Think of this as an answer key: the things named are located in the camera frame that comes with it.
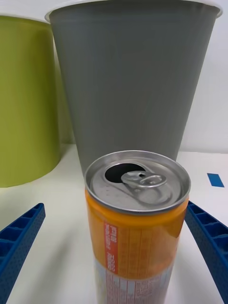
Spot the grey plastic waste bin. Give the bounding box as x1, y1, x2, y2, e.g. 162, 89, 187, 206
45, 0, 224, 172

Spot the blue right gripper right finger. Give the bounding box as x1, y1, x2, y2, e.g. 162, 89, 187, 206
184, 200, 228, 304

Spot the orange drink can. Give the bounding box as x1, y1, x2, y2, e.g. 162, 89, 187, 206
84, 149, 192, 304

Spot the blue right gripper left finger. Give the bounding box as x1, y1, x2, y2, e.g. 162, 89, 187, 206
0, 202, 46, 304

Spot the yellow-green plastic waste bin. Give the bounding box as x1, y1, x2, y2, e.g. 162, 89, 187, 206
0, 15, 62, 189

